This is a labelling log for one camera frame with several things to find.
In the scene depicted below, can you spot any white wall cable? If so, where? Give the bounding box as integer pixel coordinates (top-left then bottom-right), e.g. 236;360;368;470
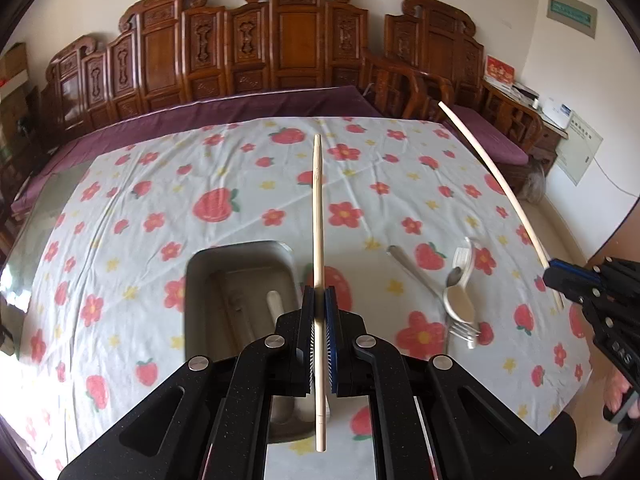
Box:
595;164;640;197

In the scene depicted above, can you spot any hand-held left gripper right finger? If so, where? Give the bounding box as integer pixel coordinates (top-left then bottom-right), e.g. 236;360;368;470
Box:
324;287;581;480

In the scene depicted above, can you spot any person's dark clothing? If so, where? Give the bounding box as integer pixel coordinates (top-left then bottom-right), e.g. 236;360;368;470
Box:
545;407;640;480

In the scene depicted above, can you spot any tissue box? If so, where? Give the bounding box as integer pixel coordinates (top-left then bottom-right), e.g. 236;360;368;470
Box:
510;82;541;102

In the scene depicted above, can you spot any beige ceramic spoon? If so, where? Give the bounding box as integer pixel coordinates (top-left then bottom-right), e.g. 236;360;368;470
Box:
442;237;482;324

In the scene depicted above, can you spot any white notice board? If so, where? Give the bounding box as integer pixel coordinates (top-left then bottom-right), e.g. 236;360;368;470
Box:
554;115;607;187

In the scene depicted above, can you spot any wooden chopstick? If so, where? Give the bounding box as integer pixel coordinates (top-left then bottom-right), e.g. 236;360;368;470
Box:
311;134;329;454
438;101;566;311

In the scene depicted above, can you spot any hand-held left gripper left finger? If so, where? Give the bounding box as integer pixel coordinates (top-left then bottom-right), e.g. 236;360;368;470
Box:
57;285;318;480

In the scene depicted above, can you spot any metal fork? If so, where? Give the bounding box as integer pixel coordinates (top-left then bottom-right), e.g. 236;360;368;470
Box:
444;321;482;356

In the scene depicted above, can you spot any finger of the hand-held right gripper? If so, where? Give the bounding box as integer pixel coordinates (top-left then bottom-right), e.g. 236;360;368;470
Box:
542;270;602;307
550;257;621;284

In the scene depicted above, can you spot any rectangular metal tray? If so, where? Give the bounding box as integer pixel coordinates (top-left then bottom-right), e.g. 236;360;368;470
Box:
185;241;332;444

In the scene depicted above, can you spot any carved wooden armchair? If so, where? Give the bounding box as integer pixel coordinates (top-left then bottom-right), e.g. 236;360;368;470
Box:
360;0;547;197

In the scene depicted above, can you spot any grey wall electrical panel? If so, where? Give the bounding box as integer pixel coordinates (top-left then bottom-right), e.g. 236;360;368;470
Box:
546;0;599;40

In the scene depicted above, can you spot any purple sofa cushion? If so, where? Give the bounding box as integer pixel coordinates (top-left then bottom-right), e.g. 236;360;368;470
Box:
10;85;387;217

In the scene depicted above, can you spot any purple armchair cushion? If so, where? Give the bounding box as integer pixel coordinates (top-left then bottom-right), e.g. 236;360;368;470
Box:
450;105;532;167

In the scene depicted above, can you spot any floral strawberry tablecloth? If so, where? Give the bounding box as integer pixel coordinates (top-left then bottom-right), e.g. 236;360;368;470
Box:
15;116;598;467

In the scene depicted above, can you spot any white box device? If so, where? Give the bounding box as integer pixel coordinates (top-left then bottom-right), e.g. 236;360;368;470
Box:
542;97;574;129

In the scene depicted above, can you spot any grey plastic bag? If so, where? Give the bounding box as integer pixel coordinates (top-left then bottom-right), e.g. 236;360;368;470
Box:
522;160;547;207

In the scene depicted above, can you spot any wooden side table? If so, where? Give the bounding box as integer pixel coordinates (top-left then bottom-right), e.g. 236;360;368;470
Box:
479;80;571;162

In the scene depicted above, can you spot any brown cardboard box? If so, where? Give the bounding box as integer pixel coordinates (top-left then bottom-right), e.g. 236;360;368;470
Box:
0;42;30;83

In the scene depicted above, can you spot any person's sandaled foot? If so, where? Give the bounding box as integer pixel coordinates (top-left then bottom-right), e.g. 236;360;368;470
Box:
602;362;640;424

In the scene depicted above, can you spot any carved wooden sofa bench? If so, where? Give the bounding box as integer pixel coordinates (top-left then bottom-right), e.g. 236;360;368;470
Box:
37;0;418;137

